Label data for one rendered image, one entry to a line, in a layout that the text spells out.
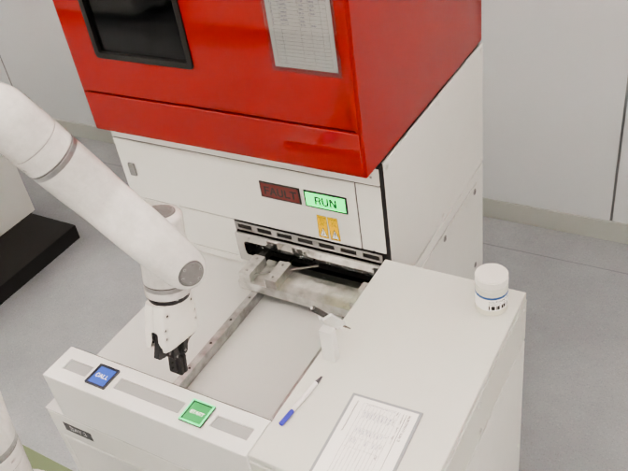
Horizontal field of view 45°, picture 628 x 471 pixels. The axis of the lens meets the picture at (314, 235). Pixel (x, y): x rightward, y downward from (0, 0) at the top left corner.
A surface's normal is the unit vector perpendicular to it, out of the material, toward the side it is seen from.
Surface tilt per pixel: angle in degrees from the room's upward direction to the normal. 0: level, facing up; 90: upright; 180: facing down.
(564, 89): 90
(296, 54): 90
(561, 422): 0
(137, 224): 45
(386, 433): 0
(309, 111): 90
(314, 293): 0
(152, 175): 90
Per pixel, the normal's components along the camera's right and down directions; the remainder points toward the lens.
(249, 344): -0.13, -0.79
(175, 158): -0.48, 0.58
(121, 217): 0.02, -0.15
